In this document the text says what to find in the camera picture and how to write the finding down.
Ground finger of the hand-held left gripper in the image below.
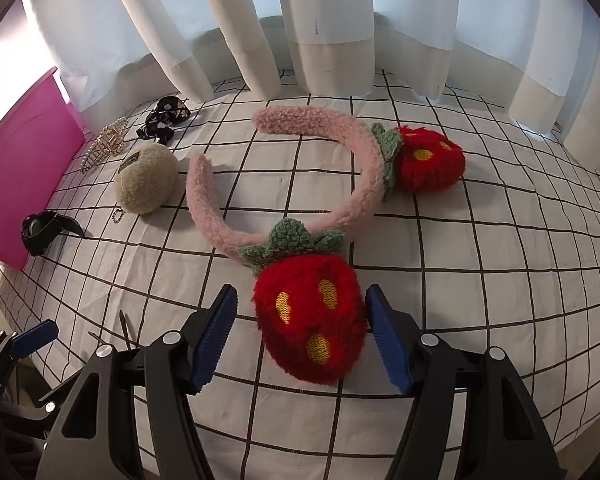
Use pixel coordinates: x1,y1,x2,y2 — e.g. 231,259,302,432
0,319,61,403

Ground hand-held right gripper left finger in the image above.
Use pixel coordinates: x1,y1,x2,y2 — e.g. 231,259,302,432
35,284,241,480

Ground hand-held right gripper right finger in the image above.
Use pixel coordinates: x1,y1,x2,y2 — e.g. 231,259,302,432
364,284,563,480

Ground pink fuzzy strawberry headband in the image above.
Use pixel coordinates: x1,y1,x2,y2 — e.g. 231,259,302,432
186,106,467,378

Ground black flower ribbon hair clip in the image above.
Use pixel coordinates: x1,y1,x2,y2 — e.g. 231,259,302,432
20,209,86,257

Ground white black-grid cloth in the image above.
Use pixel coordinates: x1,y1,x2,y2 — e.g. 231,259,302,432
0,67,600,480

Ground beige fuzzy hair clip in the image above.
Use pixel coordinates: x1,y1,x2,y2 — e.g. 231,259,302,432
112,143,180,216

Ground pink storage box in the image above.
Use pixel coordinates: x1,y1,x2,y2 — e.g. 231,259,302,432
0,67,89,271

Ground pearl hair claw clip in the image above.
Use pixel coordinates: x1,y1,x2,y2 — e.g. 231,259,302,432
80,117,129,175

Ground white curtain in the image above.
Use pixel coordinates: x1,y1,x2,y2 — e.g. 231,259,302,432
0,0,600,173

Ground black bow hair tie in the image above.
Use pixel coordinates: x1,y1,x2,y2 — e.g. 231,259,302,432
135,95,191,147

